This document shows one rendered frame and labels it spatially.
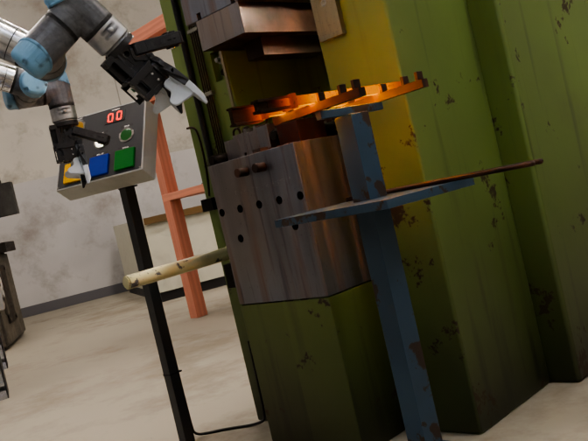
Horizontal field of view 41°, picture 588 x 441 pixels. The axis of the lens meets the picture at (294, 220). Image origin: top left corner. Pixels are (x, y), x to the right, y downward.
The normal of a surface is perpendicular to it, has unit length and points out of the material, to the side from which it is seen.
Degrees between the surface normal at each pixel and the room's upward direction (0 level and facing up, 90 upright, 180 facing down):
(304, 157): 90
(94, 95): 90
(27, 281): 90
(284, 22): 90
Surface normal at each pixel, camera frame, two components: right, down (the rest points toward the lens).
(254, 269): -0.67, 0.18
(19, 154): 0.35, -0.04
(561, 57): 0.70, -0.14
